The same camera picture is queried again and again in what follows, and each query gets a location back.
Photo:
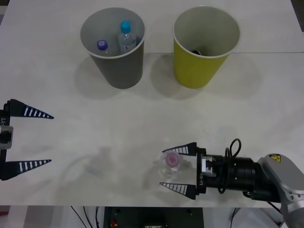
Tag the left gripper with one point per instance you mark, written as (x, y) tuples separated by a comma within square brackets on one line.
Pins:
[(4, 118)]

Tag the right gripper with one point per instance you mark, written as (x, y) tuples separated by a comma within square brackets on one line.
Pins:
[(202, 185)]

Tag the clear bottle with pink cap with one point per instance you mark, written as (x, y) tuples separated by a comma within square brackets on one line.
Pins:
[(172, 159)]

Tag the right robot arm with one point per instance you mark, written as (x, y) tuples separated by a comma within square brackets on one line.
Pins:
[(273, 175)]

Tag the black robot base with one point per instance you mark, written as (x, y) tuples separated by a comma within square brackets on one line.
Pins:
[(152, 217)]

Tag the yellow-green plastic bin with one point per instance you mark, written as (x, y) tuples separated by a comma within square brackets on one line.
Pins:
[(192, 71)]

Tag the grey plastic bin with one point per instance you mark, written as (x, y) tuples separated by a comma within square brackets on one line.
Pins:
[(123, 71)]

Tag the clear bottle with purple cap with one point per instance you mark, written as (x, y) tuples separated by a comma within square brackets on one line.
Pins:
[(102, 45)]

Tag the clear bottle with cyan cap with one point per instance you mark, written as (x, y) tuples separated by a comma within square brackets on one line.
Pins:
[(127, 39)]

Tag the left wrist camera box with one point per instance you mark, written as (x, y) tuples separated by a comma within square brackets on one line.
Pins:
[(6, 136)]

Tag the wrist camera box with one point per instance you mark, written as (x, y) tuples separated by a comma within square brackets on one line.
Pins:
[(6, 136), (208, 166)]

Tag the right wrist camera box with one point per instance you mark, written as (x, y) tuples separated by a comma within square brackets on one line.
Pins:
[(208, 166)]

